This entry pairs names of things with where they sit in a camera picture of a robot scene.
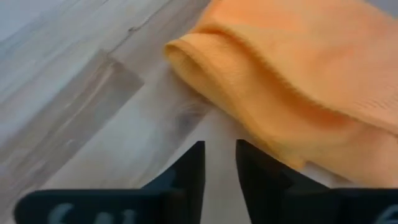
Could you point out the orange microfiber towel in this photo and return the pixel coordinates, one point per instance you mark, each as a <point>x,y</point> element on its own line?
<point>295,77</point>

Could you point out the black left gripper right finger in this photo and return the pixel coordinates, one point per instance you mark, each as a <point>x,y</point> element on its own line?
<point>311,207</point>

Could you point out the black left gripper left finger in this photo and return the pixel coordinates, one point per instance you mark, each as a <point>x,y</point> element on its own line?
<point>124,207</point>

